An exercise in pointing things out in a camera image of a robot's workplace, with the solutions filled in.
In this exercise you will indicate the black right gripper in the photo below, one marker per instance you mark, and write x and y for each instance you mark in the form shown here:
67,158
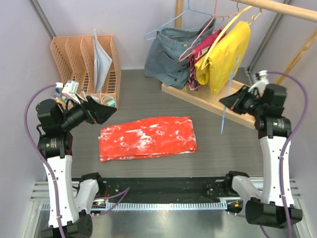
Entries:
235,100

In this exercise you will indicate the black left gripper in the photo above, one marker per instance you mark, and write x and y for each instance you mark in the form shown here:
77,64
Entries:
93,111

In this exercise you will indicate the blue wire hanger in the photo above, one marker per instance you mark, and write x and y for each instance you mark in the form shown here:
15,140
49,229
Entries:
232,74
177,20

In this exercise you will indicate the orange tie-dye trousers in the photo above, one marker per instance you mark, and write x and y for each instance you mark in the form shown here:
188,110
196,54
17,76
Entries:
147,138

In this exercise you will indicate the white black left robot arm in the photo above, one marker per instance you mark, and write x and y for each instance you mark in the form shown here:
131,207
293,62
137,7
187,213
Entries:
69,211

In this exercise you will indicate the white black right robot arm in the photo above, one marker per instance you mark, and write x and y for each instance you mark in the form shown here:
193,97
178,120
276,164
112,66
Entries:
273,206

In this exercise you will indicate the yellow wooden hanger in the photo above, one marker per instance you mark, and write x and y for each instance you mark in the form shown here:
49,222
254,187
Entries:
204,64

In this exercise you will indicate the bunch of coloured pens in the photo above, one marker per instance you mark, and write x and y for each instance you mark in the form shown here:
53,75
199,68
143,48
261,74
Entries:
68,95

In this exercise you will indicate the white papers in organizer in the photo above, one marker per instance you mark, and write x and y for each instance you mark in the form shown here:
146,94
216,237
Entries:
102,63

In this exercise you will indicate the orange plastic file organizer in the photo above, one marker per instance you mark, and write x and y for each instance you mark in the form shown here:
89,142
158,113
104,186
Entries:
74,57

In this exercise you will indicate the wooden clothes rack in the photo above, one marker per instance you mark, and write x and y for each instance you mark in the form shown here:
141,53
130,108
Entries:
211,103

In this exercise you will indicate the yellow garment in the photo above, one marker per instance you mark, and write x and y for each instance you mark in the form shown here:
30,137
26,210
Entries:
223,58

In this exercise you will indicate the blue denim shorts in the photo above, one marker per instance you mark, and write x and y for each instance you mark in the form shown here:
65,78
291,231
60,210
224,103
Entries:
170,43

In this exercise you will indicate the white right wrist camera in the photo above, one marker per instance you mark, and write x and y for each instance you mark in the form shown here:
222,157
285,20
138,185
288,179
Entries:
260,83

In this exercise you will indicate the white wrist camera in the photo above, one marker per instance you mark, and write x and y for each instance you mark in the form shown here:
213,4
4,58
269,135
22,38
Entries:
69,84
260,83

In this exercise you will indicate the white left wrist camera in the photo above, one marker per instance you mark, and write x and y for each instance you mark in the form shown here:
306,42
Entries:
69,84

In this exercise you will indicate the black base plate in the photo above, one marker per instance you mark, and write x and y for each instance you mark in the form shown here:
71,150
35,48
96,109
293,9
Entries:
176,190

